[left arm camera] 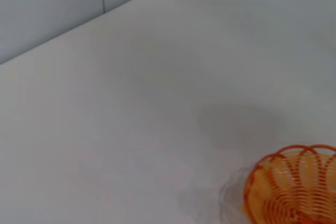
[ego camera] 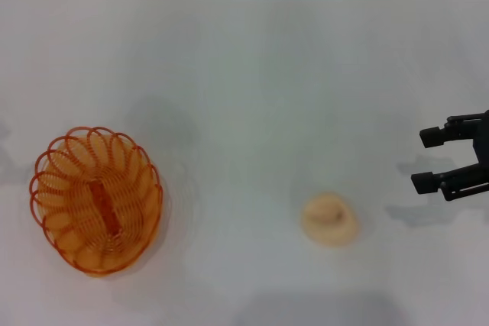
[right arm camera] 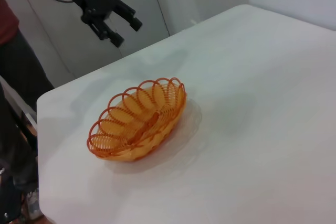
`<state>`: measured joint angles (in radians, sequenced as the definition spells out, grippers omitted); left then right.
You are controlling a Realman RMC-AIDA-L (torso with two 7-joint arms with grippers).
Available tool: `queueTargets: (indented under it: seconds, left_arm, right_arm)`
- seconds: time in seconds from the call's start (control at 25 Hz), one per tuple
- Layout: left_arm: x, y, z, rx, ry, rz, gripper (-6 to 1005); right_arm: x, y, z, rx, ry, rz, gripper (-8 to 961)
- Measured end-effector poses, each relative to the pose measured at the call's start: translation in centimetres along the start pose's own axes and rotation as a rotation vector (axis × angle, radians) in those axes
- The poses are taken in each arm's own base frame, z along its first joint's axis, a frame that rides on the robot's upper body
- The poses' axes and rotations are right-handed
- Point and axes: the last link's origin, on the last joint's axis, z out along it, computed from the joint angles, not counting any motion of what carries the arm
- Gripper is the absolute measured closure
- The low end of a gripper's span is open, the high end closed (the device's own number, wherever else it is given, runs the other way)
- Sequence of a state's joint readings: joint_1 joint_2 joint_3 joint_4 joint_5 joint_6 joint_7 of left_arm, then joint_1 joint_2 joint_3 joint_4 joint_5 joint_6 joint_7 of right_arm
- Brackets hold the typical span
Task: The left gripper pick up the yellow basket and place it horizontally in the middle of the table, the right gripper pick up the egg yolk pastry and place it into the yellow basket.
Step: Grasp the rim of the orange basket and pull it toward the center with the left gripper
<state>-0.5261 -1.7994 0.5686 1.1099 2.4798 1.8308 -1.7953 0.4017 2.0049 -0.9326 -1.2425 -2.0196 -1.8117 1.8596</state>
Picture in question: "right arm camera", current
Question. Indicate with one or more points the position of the patterned sneaker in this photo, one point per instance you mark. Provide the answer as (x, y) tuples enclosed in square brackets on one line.
[(34, 203)]

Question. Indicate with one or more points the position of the person in dark trousers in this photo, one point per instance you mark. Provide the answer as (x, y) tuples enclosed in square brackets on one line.
[(15, 58)]

